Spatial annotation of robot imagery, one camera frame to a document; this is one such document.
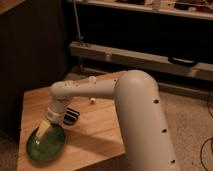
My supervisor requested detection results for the black floor cable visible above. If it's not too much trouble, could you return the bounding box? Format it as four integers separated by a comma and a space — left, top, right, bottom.
199, 96, 213, 171

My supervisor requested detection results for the black striped small object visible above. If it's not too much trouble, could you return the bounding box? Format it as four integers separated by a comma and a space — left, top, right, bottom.
63, 108, 80, 125

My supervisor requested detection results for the black handle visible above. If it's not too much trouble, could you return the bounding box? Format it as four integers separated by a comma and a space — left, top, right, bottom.
168, 57, 198, 67

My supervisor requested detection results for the wooden shelf rail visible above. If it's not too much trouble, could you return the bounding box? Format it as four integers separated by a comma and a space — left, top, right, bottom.
69, 41, 213, 82

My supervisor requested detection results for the green ceramic bowl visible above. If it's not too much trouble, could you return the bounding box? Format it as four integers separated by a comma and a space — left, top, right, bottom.
26, 124, 66, 162

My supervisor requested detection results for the upper wooden shelf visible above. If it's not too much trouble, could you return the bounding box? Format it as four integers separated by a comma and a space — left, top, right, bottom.
69, 0, 213, 21

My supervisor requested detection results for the metal vertical pole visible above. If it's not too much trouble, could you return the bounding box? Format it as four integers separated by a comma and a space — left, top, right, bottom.
73, 0, 83, 46

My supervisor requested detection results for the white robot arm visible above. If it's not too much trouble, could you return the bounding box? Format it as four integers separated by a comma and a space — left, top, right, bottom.
36, 70, 180, 171

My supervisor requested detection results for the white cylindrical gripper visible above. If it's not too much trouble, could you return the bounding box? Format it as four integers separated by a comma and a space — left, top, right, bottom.
36, 101, 64, 138

